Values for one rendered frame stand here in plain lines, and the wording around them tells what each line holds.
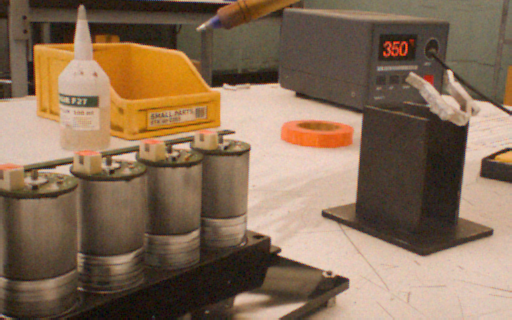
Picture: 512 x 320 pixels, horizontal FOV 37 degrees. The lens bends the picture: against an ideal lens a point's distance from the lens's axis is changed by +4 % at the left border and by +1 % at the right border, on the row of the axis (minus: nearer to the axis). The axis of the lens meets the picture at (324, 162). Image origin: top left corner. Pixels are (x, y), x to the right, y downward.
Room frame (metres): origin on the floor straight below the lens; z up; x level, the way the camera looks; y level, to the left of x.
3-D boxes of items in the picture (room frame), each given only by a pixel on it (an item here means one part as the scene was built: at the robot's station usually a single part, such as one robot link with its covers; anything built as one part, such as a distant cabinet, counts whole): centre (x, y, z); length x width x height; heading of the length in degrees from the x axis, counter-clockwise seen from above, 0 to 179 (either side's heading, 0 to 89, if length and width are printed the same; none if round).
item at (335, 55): (0.83, -0.03, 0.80); 0.15 x 0.12 x 0.10; 39
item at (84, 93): (0.53, 0.17, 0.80); 0.03 x 0.03 x 0.10
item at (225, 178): (0.30, 0.04, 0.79); 0.02 x 0.02 x 0.05
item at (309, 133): (0.61, 0.01, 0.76); 0.06 x 0.06 x 0.01
